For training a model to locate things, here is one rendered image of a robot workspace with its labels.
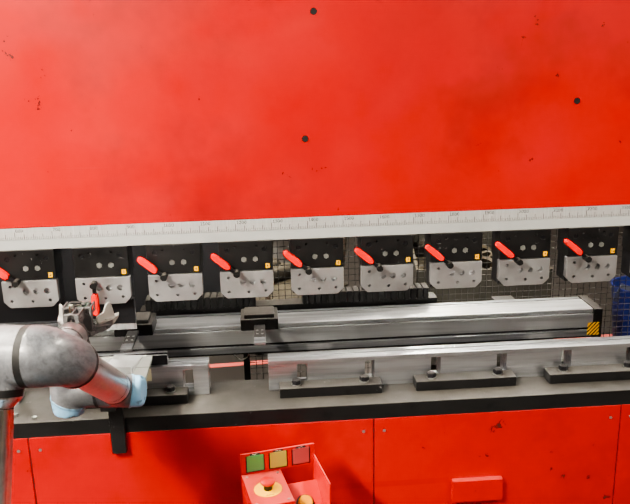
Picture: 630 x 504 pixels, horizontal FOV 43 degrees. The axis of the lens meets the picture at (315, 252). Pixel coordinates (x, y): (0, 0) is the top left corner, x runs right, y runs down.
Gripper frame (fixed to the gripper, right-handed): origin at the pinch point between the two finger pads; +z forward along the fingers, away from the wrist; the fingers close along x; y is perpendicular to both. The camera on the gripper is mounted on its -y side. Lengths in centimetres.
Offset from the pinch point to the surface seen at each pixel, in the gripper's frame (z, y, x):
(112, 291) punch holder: 11.6, 3.1, -4.0
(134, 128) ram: 12, 48, -13
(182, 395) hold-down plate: 8.2, -27.6, -22.1
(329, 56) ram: 12, 66, -65
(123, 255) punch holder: 11.8, 13.4, -7.7
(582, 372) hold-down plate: 10, -26, -140
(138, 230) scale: 11.9, 20.4, -12.3
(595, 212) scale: 13, 22, -141
